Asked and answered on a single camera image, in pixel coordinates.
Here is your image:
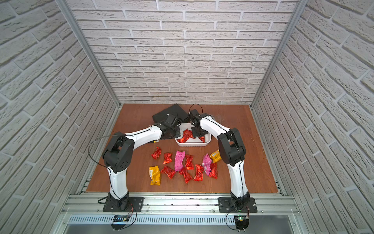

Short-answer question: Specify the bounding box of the red tea bag packet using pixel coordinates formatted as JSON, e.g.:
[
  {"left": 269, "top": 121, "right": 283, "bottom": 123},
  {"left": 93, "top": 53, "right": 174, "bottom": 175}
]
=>
[{"left": 161, "top": 166, "right": 176, "bottom": 179}]

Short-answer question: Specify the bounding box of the right controller board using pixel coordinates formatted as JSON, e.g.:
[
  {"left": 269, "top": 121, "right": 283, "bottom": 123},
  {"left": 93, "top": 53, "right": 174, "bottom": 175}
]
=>
[{"left": 234, "top": 215, "right": 250, "bottom": 232}]

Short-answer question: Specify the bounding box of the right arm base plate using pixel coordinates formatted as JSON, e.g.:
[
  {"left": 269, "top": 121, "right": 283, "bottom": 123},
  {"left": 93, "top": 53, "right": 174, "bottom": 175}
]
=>
[{"left": 218, "top": 198, "right": 258, "bottom": 214}]

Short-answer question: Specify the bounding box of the black plastic tool case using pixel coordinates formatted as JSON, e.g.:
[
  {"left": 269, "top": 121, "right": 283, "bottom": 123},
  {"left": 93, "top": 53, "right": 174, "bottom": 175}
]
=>
[{"left": 153, "top": 104, "right": 190, "bottom": 123}]

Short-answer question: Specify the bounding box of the aluminium rail frame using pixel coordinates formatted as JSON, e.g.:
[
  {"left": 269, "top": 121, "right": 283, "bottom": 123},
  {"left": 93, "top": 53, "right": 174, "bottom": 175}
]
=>
[{"left": 51, "top": 193, "right": 307, "bottom": 234}]

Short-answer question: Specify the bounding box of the small yellow tea bag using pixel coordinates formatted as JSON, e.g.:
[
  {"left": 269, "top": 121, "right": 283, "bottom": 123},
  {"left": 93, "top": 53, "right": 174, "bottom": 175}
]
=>
[{"left": 209, "top": 150, "right": 222, "bottom": 163}]

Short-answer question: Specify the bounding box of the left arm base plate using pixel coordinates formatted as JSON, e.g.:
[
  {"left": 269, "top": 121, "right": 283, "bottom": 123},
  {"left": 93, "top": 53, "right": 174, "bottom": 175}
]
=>
[{"left": 103, "top": 197, "right": 144, "bottom": 213}]

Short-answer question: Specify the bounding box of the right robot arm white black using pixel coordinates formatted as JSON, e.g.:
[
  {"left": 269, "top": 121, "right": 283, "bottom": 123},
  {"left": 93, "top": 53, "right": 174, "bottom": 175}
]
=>
[{"left": 189, "top": 109, "right": 250, "bottom": 211}]

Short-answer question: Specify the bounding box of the controller board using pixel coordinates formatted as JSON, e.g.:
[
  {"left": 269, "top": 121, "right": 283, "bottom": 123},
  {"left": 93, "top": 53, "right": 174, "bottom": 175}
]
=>
[
  {"left": 234, "top": 215, "right": 250, "bottom": 232},
  {"left": 111, "top": 215, "right": 132, "bottom": 231}
]

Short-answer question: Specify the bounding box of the white plastic storage box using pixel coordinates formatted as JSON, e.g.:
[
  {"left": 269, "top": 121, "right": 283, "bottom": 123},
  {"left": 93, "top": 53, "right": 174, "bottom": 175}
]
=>
[{"left": 175, "top": 123, "right": 212, "bottom": 147}]

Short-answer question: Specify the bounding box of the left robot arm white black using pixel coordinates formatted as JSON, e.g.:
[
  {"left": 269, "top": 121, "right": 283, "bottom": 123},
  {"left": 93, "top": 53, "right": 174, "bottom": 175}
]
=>
[{"left": 102, "top": 115, "right": 181, "bottom": 210}]

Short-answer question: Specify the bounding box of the magenta tea bag packet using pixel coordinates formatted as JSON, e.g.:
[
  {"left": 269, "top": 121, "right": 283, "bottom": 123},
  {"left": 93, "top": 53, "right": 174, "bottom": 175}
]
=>
[{"left": 174, "top": 151, "right": 186, "bottom": 172}]

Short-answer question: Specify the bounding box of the yellow tea bag packet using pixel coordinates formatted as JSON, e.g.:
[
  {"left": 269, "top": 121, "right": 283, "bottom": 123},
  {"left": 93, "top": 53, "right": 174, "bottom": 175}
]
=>
[{"left": 149, "top": 166, "right": 161, "bottom": 185}]

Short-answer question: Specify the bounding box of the left controller board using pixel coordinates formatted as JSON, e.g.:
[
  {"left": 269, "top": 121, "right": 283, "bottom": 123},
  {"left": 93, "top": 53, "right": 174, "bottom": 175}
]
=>
[{"left": 111, "top": 215, "right": 132, "bottom": 231}]

